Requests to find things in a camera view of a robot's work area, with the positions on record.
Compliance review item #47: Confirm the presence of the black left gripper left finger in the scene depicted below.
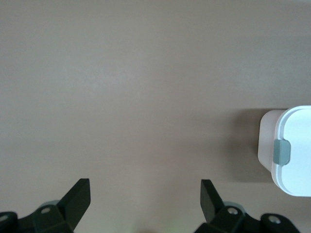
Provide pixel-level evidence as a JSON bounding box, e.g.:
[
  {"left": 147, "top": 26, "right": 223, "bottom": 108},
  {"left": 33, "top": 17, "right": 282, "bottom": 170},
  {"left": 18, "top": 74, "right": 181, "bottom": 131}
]
[{"left": 0, "top": 179, "right": 91, "bottom": 233}]

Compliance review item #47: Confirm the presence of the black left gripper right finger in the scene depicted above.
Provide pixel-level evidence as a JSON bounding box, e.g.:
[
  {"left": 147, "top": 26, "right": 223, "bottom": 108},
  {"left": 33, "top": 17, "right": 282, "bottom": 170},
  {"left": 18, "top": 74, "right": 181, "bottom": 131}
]
[{"left": 196, "top": 179, "right": 299, "bottom": 233}]

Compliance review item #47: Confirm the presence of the white lid with grey latches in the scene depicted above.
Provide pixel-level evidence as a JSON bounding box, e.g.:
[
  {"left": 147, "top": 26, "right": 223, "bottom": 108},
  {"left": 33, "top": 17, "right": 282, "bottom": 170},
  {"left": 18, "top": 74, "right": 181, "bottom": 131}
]
[{"left": 271, "top": 105, "right": 311, "bottom": 197}]

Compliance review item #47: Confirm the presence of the pale pink plastic box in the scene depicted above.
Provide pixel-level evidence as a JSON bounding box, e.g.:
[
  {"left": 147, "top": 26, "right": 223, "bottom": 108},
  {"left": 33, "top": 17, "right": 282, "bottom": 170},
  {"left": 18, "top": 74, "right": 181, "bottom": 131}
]
[{"left": 257, "top": 110, "right": 285, "bottom": 174}]

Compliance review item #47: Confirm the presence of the brown table mat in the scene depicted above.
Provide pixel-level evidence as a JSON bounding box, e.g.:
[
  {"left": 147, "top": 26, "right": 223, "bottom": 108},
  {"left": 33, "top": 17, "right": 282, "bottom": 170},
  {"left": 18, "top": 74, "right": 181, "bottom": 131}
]
[{"left": 0, "top": 0, "right": 311, "bottom": 233}]

